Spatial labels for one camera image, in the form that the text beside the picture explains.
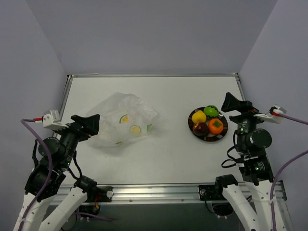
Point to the aluminium front rail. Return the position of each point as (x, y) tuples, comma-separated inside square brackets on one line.
[(134, 194)]

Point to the orange fake fruit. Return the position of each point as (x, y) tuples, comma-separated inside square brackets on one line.
[(215, 126)]

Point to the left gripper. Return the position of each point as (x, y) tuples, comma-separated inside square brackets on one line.
[(78, 130)]

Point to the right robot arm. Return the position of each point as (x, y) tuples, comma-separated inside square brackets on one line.
[(254, 167)]

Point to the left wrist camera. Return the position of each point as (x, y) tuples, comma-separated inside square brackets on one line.
[(51, 120)]

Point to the black rimmed plate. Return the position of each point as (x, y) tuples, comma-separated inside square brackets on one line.
[(210, 137)]

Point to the dark red fake fruit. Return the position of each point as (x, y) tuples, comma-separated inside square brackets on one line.
[(200, 129)]

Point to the green fake fruit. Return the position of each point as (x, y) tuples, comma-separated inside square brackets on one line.
[(211, 111)]

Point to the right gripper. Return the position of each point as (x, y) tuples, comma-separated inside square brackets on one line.
[(244, 113)]

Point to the translucent plastic bag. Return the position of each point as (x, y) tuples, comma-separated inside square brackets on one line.
[(123, 119)]

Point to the yellow fake lemon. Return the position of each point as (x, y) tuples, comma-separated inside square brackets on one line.
[(199, 116)]

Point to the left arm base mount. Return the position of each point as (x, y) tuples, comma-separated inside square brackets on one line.
[(92, 204)]

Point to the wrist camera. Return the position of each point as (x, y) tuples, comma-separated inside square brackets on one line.
[(274, 115), (51, 120)]

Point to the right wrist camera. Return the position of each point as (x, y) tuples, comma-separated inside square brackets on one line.
[(274, 115)]

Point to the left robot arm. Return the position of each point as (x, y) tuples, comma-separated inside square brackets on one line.
[(55, 149)]

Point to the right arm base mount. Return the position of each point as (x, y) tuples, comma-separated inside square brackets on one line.
[(214, 201)]

